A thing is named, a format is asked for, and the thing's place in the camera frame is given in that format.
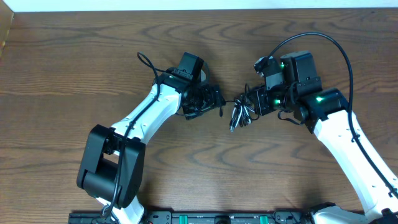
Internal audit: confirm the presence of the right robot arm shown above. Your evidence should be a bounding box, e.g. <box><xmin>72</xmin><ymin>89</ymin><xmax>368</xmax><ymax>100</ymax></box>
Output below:
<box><xmin>248</xmin><ymin>85</ymin><xmax>397</xmax><ymax>223</ymax></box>

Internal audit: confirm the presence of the black usb cable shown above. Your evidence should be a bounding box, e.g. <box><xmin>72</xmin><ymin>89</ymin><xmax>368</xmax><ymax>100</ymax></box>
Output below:
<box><xmin>219</xmin><ymin>83</ymin><xmax>261</xmax><ymax>133</ymax></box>

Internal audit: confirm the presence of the white usb cable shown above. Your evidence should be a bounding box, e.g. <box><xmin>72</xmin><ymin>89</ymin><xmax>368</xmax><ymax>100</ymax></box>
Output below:
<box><xmin>231</xmin><ymin>99</ymin><xmax>254</xmax><ymax>128</ymax></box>

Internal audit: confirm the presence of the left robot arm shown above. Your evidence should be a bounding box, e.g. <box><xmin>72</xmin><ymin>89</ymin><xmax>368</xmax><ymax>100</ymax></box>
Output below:
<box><xmin>76</xmin><ymin>73</ymin><xmax>225</xmax><ymax>223</ymax></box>

